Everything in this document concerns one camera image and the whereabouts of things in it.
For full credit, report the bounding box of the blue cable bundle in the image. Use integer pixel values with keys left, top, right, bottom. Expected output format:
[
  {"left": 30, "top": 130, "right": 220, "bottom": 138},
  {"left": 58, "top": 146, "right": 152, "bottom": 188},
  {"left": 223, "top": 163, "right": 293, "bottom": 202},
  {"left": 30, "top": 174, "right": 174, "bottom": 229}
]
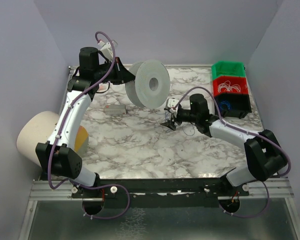
[{"left": 219, "top": 99, "right": 233, "bottom": 111}]

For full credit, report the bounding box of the grey cardboard box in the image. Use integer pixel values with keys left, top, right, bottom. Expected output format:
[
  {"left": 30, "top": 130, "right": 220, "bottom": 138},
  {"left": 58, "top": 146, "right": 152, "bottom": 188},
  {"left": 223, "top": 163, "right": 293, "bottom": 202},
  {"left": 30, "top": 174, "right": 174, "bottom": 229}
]
[{"left": 104, "top": 104, "right": 127, "bottom": 116}]

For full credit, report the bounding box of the beige cylinder with orange disc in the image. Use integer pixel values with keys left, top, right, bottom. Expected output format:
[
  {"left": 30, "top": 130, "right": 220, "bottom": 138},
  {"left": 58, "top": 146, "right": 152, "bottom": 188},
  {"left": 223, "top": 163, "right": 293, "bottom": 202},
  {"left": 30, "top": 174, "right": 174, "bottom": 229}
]
[{"left": 16, "top": 111, "right": 89, "bottom": 166}]

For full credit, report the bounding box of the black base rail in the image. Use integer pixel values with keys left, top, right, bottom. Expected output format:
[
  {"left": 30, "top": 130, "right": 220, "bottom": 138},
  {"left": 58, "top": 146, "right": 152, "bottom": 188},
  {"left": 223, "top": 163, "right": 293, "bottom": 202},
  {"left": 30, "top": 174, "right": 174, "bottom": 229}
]
[{"left": 72, "top": 177, "right": 249, "bottom": 209}]

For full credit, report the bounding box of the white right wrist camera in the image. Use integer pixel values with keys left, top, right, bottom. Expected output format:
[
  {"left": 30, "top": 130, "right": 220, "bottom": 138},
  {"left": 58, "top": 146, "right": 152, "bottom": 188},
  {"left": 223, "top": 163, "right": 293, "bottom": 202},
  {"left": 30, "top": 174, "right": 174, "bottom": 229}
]
[{"left": 164, "top": 98, "right": 180, "bottom": 114}]

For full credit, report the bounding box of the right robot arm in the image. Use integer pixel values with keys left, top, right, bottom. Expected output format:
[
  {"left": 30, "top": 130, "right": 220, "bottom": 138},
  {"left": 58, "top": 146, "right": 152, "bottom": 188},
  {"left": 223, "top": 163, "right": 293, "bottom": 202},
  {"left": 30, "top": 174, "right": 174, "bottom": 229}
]
[{"left": 162, "top": 93, "right": 288, "bottom": 187}]

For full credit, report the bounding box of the green storage bin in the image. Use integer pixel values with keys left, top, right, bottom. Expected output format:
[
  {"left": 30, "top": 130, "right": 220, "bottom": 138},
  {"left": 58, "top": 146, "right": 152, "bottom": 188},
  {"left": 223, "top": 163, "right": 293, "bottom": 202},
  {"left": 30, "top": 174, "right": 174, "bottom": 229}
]
[{"left": 211, "top": 61, "right": 246, "bottom": 80}]

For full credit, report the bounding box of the black storage bin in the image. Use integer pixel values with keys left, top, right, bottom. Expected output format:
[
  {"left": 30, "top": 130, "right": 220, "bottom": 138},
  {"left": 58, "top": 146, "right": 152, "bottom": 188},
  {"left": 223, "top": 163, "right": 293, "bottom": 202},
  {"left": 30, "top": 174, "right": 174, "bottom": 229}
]
[{"left": 214, "top": 93, "right": 252, "bottom": 119}]

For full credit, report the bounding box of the thin blue cable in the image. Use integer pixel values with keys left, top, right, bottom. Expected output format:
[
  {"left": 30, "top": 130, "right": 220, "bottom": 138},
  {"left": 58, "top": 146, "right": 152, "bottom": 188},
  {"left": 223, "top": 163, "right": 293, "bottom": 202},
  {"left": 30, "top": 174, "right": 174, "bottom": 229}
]
[{"left": 153, "top": 107, "right": 197, "bottom": 137}]

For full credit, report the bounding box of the white cable bundle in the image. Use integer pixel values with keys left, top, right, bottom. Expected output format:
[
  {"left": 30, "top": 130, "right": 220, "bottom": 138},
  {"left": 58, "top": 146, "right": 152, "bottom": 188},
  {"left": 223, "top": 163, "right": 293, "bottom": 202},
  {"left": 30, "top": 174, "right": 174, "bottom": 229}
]
[{"left": 216, "top": 80, "right": 242, "bottom": 94}]

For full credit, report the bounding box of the red storage bin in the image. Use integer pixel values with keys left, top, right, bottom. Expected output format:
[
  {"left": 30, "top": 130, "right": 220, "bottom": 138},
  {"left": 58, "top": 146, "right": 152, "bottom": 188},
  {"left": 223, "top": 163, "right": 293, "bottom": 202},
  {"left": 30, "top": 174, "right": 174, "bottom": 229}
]
[{"left": 212, "top": 76, "right": 249, "bottom": 97}]

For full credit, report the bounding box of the white perforated cable spool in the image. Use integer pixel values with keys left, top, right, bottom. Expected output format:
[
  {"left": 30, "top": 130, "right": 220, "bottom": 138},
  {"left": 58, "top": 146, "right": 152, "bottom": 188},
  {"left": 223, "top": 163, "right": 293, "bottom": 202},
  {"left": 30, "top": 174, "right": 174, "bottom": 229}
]
[{"left": 125, "top": 59, "right": 171, "bottom": 109}]

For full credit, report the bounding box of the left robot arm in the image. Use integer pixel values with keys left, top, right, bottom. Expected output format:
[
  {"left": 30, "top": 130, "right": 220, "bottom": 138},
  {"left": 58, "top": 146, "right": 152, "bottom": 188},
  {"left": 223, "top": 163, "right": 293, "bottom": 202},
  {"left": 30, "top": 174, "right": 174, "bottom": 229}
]
[{"left": 35, "top": 47, "right": 136, "bottom": 188}]

